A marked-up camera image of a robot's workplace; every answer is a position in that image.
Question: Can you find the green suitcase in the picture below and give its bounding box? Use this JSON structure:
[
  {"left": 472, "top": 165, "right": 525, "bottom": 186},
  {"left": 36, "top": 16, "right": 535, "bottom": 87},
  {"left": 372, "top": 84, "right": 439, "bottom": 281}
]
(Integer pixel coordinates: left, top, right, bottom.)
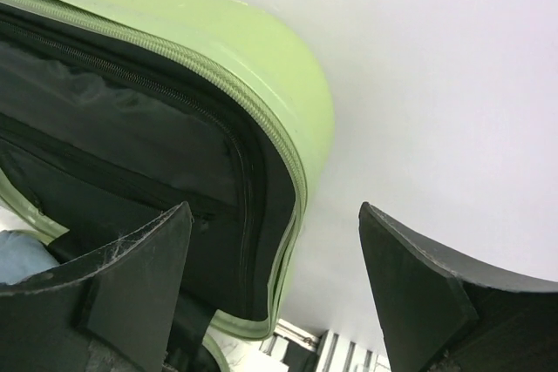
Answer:
[{"left": 1, "top": 0, "right": 334, "bottom": 371}]

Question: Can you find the light blue cloth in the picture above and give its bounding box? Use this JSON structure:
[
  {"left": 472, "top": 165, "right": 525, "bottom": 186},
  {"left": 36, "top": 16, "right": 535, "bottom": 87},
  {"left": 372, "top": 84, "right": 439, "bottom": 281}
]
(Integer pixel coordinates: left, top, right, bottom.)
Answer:
[{"left": 0, "top": 230, "right": 59, "bottom": 285}]

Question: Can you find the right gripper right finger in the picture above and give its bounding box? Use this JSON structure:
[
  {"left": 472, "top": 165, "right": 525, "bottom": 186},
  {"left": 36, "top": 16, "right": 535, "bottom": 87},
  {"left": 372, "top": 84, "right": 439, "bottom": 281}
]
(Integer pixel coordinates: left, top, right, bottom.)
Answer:
[{"left": 359, "top": 202, "right": 557, "bottom": 372}]

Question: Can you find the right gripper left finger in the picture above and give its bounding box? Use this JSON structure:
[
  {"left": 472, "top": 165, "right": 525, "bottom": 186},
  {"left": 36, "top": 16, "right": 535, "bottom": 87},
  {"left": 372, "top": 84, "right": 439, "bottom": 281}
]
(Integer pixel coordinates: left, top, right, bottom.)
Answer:
[{"left": 1, "top": 203, "right": 192, "bottom": 371}]

